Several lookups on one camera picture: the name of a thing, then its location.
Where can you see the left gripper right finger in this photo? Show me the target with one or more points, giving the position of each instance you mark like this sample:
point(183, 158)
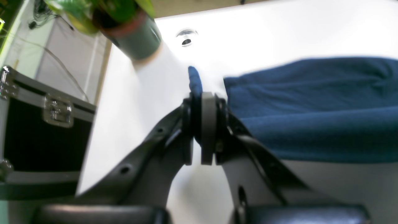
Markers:
point(264, 190)

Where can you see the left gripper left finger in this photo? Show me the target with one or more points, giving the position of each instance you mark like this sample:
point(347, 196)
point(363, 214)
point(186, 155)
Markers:
point(136, 190)

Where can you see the grey plant pot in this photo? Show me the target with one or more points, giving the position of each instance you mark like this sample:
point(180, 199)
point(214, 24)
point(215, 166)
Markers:
point(138, 38)

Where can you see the black equipment case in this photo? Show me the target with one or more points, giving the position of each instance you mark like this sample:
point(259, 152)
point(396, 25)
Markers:
point(44, 135)

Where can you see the right metal table grommet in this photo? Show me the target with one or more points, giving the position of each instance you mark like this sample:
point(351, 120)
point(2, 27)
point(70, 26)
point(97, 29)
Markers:
point(186, 37)

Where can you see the navy blue T-shirt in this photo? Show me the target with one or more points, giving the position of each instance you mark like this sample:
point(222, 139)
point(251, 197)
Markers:
point(341, 109)

